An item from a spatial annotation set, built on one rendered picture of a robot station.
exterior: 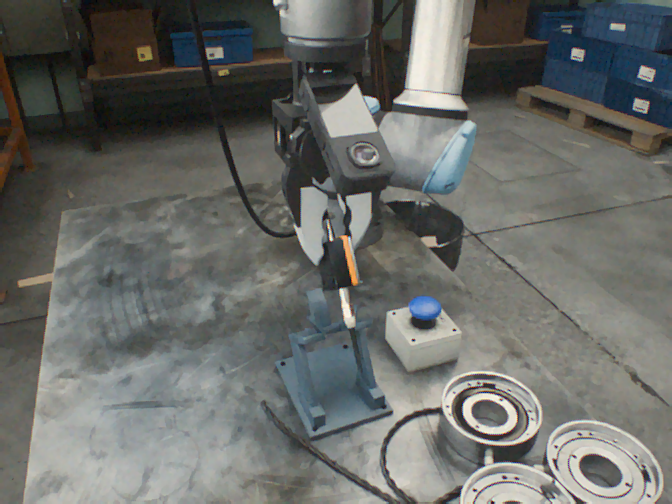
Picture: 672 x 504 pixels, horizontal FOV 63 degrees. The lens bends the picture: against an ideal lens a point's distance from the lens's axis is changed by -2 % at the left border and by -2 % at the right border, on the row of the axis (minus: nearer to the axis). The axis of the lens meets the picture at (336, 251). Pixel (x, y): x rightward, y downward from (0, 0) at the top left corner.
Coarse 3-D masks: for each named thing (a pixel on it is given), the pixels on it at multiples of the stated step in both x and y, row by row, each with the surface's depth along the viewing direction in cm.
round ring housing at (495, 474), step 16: (496, 464) 52; (512, 464) 52; (480, 480) 52; (496, 480) 52; (512, 480) 52; (528, 480) 52; (544, 480) 51; (464, 496) 50; (496, 496) 51; (512, 496) 51; (560, 496) 50
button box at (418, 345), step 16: (400, 320) 71; (416, 320) 70; (432, 320) 70; (448, 320) 71; (400, 336) 69; (416, 336) 68; (432, 336) 68; (448, 336) 68; (400, 352) 70; (416, 352) 67; (432, 352) 68; (448, 352) 69; (416, 368) 69
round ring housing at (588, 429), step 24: (576, 432) 57; (600, 432) 57; (624, 432) 55; (552, 456) 54; (576, 456) 55; (600, 456) 55; (648, 456) 53; (576, 480) 52; (624, 480) 52; (648, 480) 52
